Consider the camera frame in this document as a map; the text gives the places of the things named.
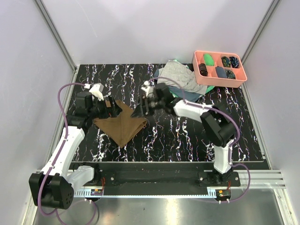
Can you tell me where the purple cable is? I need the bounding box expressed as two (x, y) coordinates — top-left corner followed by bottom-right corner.
(146, 76), (251, 203)
(37, 82), (98, 225)

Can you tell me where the dark brown rolled sock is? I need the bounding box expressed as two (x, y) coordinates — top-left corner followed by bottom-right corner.
(198, 63), (208, 77)

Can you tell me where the dark patterned sock top right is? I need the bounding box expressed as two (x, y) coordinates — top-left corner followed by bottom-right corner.
(229, 56), (240, 68)

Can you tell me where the green cloth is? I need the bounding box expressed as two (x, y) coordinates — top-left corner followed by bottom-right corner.
(165, 60), (215, 102)

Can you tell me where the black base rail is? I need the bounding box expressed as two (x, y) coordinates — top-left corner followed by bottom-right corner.
(82, 162), (240, 197)

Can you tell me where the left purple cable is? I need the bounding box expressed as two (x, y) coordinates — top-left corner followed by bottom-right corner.
(37, 82), (98, 225)

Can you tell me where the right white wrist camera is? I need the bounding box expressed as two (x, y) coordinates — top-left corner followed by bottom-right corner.
(141, 81), (153, 97)

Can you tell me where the grey cloth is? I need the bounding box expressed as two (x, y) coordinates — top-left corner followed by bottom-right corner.
(157, 60), (207, 95)

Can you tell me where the blue grey rolled sock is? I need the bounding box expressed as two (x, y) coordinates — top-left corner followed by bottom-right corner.
(215, 66), (227, 79)

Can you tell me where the pink compartment tray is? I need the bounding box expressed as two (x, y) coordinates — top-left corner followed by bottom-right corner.
(193, 50), (248, 88)

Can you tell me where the patterned sock bottom right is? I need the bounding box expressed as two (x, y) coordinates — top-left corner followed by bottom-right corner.
(225, 69), (236, 80)

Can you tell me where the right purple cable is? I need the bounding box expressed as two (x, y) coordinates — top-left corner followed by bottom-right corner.
(146, 76), (251, 203)

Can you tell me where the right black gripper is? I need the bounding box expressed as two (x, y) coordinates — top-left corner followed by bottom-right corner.
(130, 95), (165, 119)

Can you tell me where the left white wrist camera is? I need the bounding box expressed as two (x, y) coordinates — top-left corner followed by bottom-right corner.
(84, 83), (104, 101)

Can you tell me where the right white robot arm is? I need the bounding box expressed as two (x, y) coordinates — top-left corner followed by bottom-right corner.
(131, 82), (240, 186)

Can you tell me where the green rolled sock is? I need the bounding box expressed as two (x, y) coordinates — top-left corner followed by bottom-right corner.
(203, 53), (214, 66)

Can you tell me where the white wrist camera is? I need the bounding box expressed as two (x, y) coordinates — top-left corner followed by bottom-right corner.
(84, 83), (104, 101)
(141, 81), (153, 97)

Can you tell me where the patterned sock top middle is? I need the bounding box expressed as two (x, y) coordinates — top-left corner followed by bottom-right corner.
(221, 56), (231, 68)

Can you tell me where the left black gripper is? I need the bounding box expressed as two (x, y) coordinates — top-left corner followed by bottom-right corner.
(88, 95), (122, 120)

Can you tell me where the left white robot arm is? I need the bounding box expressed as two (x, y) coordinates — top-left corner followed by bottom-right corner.
(29, 91), (122, 210)

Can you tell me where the brown cloth napkin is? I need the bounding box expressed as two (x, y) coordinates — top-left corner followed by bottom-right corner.
(93, 100), (147, 148)

